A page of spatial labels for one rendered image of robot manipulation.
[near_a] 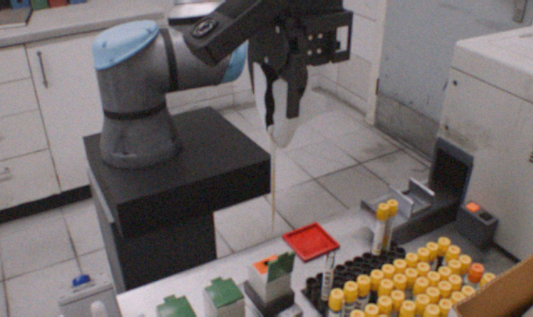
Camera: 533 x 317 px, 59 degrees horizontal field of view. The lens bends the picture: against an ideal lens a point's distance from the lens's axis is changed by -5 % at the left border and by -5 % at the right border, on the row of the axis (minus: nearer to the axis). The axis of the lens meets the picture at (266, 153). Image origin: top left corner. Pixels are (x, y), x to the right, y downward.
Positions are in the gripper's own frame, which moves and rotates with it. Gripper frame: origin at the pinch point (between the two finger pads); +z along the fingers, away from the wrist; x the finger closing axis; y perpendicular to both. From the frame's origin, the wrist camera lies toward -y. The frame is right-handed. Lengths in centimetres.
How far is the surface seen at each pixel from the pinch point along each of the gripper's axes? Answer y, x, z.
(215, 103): 97, 221, 109
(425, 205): 29.9, 0.2, 21.9
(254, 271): -2.4, 0.5, 19.7
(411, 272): 11.3, -13.6, 15.6
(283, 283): 0.4, -2.3, 21.1
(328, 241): 14.6, 6.0, 26.6
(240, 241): 49, 102, 114
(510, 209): 37.4, -10.4, 18.8
